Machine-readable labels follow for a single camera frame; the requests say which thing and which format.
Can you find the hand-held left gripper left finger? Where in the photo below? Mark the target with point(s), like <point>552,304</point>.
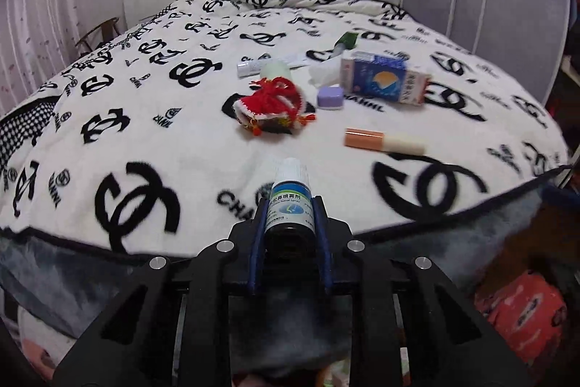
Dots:
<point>255,251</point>

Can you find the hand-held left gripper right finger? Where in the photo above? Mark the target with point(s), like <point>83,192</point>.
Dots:
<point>324,251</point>

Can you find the nasal spray bottle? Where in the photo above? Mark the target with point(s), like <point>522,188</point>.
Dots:
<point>290,210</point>

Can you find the red knitted pouch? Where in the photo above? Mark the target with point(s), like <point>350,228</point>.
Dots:
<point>272,101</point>

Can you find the small purple case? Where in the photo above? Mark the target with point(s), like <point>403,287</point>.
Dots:
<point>330,97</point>

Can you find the white tissue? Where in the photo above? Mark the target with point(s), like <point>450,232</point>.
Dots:
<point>324,73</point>

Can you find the blue and white carton box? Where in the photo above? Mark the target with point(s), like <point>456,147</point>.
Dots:
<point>380,78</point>

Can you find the white tube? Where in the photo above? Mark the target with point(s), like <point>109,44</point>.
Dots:
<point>249,69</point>

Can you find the green bottle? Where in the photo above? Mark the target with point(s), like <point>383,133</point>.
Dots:
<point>346,40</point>

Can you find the rose gold lipstick tube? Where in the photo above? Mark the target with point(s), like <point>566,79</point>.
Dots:
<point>371,139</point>

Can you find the white printed blanket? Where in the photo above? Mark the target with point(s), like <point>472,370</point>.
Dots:
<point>181,133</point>

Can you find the white paper strip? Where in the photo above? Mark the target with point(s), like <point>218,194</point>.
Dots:
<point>299,60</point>

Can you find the pink patterned pyjama leg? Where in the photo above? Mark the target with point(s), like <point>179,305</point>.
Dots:
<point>38,346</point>
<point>521,314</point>

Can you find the black and white checkered cloth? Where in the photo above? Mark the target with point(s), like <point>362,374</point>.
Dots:
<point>22,128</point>

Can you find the wooden chair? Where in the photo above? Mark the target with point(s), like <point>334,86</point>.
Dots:
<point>107,23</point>

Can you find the grey padded headboard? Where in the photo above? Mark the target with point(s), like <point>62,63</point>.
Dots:
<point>498,6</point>

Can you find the light sheer curtain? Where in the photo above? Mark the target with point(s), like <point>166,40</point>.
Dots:
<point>36,6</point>

